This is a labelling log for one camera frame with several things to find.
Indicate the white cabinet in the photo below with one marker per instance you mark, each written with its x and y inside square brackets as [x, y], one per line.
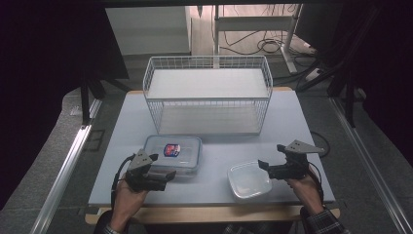
[146, 29]

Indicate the black metal stand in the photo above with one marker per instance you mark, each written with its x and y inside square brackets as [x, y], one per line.
[85, 100]
[349, 104]

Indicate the white desk frame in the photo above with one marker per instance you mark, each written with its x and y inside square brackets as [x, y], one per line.
[253, 23]

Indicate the white power strip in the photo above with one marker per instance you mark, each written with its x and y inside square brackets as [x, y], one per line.
[313, 74]

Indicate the person's left hand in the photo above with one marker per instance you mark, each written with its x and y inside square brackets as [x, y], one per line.
[125, 204]

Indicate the white square plastic container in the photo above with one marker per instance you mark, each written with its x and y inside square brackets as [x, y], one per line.
[248, 182]

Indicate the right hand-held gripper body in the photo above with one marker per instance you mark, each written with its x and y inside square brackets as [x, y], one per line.
[297, 147]

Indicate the person's right hand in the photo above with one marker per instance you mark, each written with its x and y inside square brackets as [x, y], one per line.
[307, 191]

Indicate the dark floor vent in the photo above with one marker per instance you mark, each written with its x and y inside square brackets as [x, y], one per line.
[94, 139]

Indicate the aluminium rail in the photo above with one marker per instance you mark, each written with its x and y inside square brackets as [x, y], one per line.
[65, 175]
[367, 152]

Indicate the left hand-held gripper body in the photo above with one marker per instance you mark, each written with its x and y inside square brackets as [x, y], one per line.
[139, 162]

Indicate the clear lidded food container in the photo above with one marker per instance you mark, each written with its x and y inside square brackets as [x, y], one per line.
[185, 152]

